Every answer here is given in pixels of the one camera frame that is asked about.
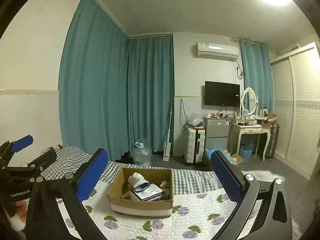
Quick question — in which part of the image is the white floral quilt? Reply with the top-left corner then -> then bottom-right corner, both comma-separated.
57,179 -> 302,240

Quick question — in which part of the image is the white sock bundle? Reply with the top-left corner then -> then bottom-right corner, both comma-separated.
128,172 -> 148,188

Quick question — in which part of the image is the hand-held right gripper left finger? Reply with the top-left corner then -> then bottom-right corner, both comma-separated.
25,148 -> 110,240

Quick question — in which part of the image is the white mop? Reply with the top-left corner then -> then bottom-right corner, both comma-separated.
162,105 -> 173,162

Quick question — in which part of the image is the blue basket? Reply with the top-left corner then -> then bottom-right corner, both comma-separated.
238,142 -> 254,158

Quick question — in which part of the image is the white louvred wardrobe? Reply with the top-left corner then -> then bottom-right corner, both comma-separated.
270,42 -> 320,180

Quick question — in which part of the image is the clear water bottle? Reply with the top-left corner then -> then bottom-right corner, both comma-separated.
130,142 -> 153,166

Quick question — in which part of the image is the black hanging cable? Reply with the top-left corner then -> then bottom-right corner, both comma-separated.
178,98 -> 188,131

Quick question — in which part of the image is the blue plastic bag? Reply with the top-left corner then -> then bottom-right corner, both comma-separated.
205,148 -> 231,166

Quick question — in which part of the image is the clear plastic bag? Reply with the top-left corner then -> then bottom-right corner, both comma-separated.
187,109 -> 204,128

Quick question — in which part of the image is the white suitcase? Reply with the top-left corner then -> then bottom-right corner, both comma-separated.
183,127 -> 206,163

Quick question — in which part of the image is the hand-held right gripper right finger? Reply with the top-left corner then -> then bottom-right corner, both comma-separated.
210,150 -> 294,240

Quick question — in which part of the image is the small floor carton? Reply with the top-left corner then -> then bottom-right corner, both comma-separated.
221,148 -> 245,166

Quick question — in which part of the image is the white dressing table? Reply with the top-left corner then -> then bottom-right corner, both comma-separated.
231,118 -> 272,162

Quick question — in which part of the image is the air conditioner pipe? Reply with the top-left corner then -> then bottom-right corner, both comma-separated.
233,60 -> 246,81

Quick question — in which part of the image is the narrow green curtain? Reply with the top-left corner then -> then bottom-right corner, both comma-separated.
238,38 -> 273,117

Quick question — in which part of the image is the brown cardboard box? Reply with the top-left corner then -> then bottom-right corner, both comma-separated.
107,167 -> 174,218

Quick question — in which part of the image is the grey checked bed sheet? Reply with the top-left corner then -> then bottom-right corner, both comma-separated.
37,146 -> 227,196

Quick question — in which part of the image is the grey small fridge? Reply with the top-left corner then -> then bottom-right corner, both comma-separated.
203,117 -> 230,153

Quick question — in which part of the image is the dark suitcase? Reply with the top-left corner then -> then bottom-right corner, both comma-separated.
264,123 -> 280,159

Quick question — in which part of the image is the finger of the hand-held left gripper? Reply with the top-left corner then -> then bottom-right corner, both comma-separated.
0,134 -> 34,167
0,149 -> 58,182

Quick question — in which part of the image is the person's left forearm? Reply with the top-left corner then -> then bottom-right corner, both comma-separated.
7,200 -> 28,232

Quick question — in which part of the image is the white air conditioner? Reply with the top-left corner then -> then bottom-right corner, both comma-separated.
195,41 -> 239,61

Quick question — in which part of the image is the white oval mirror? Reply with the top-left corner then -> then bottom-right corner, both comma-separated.
240,87 -> 259,119

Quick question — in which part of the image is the black wall television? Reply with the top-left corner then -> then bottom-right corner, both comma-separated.
204,81 -> 241,106

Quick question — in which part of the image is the white blue tissue pack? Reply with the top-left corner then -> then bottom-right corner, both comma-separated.
129,182 -> 166,202

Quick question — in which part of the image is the wide green curtain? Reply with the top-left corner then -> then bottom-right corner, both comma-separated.
58,0 -> 131,162

